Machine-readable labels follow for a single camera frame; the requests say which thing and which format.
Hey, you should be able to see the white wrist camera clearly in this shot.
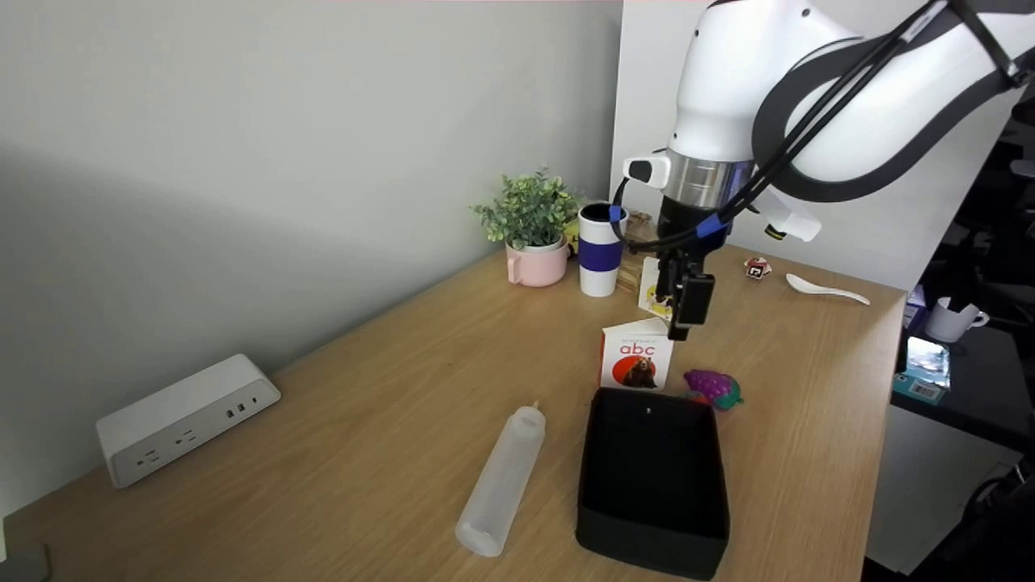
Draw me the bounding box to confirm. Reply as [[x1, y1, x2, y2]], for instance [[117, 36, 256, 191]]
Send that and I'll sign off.
[[621, 153, 671, 191]]

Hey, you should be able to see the black side table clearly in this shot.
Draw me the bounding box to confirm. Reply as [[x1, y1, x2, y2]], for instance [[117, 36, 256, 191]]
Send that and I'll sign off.
[[888, 320, 1035, 453]]

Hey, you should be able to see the translucent squeeze bottle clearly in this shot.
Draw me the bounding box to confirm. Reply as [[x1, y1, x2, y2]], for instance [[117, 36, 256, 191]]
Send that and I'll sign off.
[[453, 402, 550, 564]]

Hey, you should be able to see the white power strip box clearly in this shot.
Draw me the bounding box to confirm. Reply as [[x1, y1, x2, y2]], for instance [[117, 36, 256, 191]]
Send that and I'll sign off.
[[92, 351, 284, 493]]

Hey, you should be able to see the white cup with blue sleeve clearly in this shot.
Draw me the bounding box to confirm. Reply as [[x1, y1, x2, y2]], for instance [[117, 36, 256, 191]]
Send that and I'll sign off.
[[575, 201, 629, 302]]

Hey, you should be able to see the white mug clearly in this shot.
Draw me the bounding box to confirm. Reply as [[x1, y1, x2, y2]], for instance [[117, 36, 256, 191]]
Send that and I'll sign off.
[[921, 293, 992, 345]]

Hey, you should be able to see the teal and black package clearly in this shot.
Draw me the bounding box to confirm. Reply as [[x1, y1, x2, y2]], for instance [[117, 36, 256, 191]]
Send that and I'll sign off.
[[891, 331, 957, 410]]

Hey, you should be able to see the white ceramic spoon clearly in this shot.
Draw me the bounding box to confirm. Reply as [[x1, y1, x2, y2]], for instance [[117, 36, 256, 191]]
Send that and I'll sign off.
[[782, 271, 872, 310]]

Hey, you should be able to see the green plant in pink pot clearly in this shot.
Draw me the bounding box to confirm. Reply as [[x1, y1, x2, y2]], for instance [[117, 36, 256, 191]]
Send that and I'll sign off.
[[473, 167, 581, 292]]

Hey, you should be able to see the white tag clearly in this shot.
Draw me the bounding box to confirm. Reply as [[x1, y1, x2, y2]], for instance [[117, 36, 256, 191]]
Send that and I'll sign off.
[[759, 208, 825, 245]]

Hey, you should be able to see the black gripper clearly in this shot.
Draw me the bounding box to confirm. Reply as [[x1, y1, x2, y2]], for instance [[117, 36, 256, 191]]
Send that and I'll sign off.
[[656, 197, 737, 345]]

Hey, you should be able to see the black fabric box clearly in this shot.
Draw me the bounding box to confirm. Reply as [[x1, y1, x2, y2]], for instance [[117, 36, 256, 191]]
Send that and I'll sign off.
[[572, 384, 734, 582]]

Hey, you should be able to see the purple grape toy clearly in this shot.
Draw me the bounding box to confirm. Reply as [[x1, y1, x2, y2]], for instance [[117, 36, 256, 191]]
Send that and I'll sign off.
[[681, 365, 747, 415]]

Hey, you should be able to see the white book with yellow picture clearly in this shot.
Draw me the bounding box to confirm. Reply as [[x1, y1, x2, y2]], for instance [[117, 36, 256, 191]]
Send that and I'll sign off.
[[633, 254, 667, 325]]

